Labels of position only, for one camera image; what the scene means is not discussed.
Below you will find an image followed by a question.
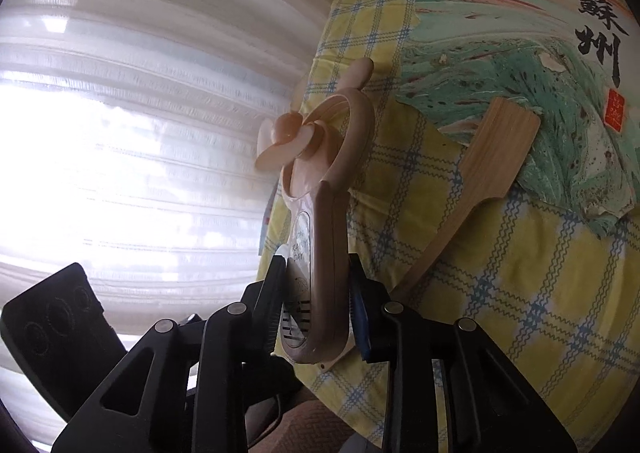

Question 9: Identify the pink handheld mini fan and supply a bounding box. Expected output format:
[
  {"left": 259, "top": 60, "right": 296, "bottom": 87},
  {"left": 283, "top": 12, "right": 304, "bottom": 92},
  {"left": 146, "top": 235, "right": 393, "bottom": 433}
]
[{"left": 255, "top": 58, "right": 375, "bottom": 364}]

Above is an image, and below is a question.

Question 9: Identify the painted round paddle fan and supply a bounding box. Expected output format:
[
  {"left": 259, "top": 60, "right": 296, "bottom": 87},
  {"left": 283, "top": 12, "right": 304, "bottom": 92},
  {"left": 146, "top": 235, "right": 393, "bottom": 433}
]
[{"left": 396, "top": 0, "right": 639, "bottom": 295}]

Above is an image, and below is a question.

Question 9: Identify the yellow plaid bed sheet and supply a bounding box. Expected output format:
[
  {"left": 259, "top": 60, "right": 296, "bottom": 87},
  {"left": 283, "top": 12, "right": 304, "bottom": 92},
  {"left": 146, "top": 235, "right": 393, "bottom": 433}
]
[{"left": 303, "top": 0, "right": 639, "bottom": 452}]

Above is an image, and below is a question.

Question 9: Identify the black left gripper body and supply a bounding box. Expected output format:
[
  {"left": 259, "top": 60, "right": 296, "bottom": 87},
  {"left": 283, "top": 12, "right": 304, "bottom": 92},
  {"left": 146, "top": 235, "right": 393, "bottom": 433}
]
[{"left": 1, "top": 262, "right": 126, "bottom": 421}]

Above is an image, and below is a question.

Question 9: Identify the white sheer curtain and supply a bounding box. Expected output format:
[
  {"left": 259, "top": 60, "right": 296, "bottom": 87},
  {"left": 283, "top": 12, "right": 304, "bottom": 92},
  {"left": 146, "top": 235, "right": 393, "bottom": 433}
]
[{"left": 0, "top": 0, "right": 346, "bottom": 449}]

